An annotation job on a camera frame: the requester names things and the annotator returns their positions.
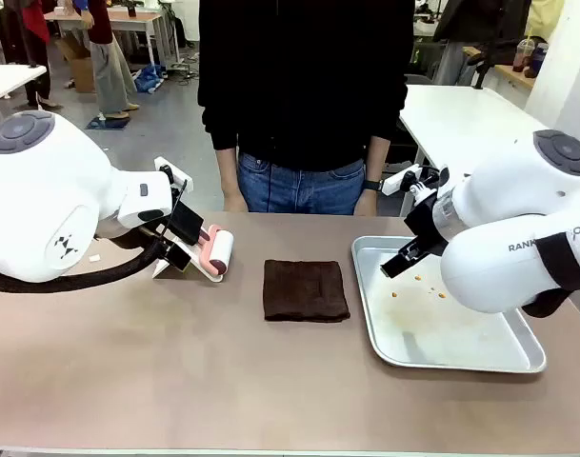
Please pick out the blue floor mat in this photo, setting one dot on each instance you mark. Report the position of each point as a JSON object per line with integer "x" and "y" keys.
{"x": 107, "y": 123}

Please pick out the brown cardboard box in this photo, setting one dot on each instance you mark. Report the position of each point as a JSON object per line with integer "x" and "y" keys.
{"x": 82, "y": 71}

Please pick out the person's left forearm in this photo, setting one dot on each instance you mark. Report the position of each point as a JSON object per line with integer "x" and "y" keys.
{"x": 379, "y": 159}

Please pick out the background desk with pink top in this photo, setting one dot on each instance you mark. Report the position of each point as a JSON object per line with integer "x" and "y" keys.
{"x": 127, "y": 19}

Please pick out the person's right forearm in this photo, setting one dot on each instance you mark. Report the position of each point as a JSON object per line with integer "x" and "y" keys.
{"x": 227, "y": 171}

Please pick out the black wristwatch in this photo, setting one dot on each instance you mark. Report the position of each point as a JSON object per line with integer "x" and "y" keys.
{"x": 374, "y": 185}

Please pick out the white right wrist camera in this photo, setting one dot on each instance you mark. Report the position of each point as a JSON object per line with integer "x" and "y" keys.
{"x": 396, "y": 181}

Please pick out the bystander in grey trousers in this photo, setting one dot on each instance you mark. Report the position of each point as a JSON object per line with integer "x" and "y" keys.
{"x": 109, "y": 71}

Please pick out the person's left hand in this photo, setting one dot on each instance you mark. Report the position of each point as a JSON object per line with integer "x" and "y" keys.
{"x": 367, "y": 204}

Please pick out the wooden counter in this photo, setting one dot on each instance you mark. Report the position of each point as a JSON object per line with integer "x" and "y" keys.
{"x": 508, "y": 73}

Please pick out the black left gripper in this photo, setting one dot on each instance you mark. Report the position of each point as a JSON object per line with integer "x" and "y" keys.
{"x": 186, "y": 224}

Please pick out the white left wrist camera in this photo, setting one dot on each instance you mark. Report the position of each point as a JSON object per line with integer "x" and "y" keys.
{"x": 168, "y": 167}

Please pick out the small white side table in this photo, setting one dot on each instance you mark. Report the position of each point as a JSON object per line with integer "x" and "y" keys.
{"x": 8, "y": 78}

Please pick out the person's right hand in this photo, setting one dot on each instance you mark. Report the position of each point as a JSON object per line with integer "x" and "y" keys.
{"x": 234, "y": 202}

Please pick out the blue jeans of person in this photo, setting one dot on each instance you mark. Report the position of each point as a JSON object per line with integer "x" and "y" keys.
{"x": 301, "y": 188}

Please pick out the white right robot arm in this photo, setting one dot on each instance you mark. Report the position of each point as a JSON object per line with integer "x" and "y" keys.
{"x": 508, "y": 224}

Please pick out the pink white lint roller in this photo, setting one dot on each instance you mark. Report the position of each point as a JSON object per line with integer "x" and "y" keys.
{"x": 222, "y": 252}

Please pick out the clear cup with red drink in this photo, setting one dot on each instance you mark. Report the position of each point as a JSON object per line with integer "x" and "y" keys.
{"x": 523, "y": 54}

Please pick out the yellow garment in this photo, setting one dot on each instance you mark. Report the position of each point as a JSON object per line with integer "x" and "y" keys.
{"x": 549, "y": 19}

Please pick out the dark brown cloth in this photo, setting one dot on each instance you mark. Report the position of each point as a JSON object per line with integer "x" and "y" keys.
{"x": 305, "y": 290}

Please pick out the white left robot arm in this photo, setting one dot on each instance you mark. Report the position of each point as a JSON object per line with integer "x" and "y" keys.
{"x": 42, "y": 200}

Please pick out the blue plastic bag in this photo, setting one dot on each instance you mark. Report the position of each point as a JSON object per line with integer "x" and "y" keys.
{"x": 149, "y": 78}

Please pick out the bystander in black jacket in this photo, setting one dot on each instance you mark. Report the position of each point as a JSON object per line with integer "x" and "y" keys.
{"x": 480, "y": 28}

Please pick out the blue cup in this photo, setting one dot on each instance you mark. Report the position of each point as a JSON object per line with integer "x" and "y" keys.
{"x": 539, "y": 59}

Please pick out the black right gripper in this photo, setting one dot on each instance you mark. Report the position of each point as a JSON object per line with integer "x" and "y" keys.
{"x": 427, "y": 224}

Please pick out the black sweater of person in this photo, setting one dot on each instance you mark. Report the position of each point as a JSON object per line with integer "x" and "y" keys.
{"x": 304, "y": 81}

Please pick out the large white work table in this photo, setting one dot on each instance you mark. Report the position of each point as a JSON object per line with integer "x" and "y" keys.
{"x": 461, "y": 119}

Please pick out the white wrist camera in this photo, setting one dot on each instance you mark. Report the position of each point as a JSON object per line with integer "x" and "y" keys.
{"x": 396, "y": 181}
{"x": 168, "y": 167}

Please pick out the silver metal tray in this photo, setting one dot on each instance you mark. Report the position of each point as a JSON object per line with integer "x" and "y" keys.
{"x": 427, "y": 333}

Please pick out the bystander in red top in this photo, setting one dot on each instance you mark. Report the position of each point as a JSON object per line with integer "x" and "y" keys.
{"x": 34, "y": 43}

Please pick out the white folded roller stand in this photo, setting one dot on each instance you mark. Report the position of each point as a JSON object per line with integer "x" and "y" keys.
{"x": 194, "y": 271}

